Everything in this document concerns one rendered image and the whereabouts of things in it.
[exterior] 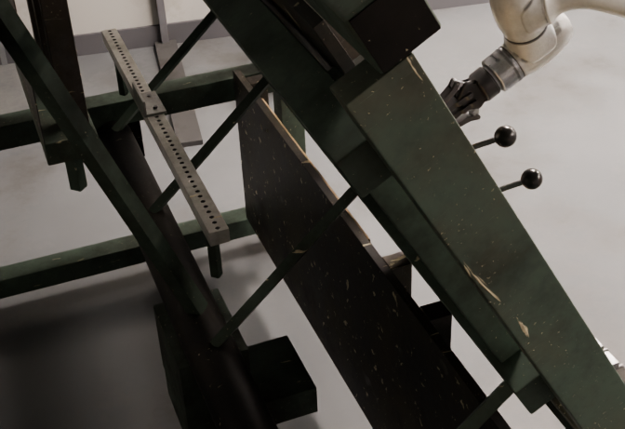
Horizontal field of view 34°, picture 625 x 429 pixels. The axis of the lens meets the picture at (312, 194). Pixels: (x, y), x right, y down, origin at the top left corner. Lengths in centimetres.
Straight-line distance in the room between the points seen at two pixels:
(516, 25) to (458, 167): 85
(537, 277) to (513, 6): 75
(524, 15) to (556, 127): 276
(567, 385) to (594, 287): 215
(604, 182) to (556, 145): 35
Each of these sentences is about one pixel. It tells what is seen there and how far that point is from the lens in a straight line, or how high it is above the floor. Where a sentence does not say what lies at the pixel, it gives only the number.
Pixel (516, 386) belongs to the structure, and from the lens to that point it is 189.
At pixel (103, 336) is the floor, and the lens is 381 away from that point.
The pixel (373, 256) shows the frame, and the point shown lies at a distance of 266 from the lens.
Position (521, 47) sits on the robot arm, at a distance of 232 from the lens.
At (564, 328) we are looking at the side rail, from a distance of 174.
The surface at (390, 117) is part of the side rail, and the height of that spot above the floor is 177.
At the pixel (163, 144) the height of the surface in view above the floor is 102.
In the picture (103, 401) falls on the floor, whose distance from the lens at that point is 356.
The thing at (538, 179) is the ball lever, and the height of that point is 145.
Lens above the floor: 242
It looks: 33 degrees down
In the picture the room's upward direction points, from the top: 3 degrees counter-clockwise
